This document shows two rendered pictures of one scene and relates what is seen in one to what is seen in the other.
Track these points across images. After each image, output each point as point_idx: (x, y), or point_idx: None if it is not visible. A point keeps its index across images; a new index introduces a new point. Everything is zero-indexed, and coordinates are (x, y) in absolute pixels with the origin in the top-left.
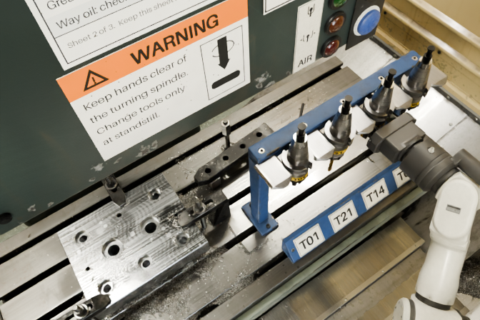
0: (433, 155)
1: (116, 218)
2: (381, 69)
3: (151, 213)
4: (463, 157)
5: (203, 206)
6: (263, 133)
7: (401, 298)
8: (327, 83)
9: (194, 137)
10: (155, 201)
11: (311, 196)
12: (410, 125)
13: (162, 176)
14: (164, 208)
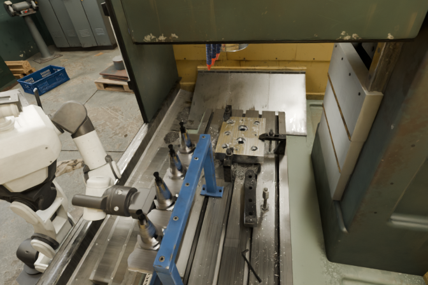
0: (117, 190)
1: (255, 133)
2: (179, 225)
3: (246, 143)
4: (99, 197)
5: (227, 154)
6: (249, 215)
7: (118, 173)
8: None
9: (286, 197)
10: (249, 146)
11: (197, 221)
12: (140, 207)
13: (260, 154)
14: (243, 147)
